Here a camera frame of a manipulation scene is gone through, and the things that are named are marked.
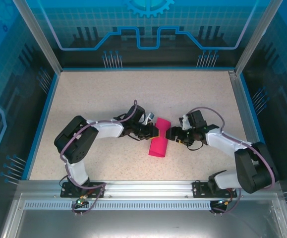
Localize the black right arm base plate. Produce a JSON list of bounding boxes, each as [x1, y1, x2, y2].
[[192, 180, 238, 198]]

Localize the pink paper sheet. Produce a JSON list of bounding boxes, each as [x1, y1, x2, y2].
[[148, 118, 172, 158]]

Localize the cable connector with green light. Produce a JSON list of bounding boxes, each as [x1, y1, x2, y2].
[[216, 197, 233, 206], [75, 195, 88, 207]]

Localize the metal tray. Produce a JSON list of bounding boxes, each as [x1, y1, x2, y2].
[[0, 193, 287, 238]]

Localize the aluminium frame post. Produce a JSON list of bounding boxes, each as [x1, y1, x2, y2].
[[12, 0, 62, 74], [234, 0, 284, 75]]

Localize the aluminium side rail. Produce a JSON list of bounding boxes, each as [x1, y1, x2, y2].
[[229, 70, 269, 180]]

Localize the aluminium mounting rail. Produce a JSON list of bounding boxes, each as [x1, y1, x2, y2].
[[16, 180, 282, 199]]

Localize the slotted metal cable duct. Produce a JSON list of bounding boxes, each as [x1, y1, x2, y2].
[[23, 201, 215, 211]]

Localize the thin black right gripper wire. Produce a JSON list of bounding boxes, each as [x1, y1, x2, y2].
[[186, 142, 205, 152]]

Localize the blue table border strip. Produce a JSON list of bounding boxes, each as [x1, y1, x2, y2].
[[238, 73, 278, 181], [21, 72, 60, 181], [58, 66, 237, 72]]

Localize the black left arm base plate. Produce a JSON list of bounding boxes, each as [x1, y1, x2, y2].
[[60, 181, 107, 198]]

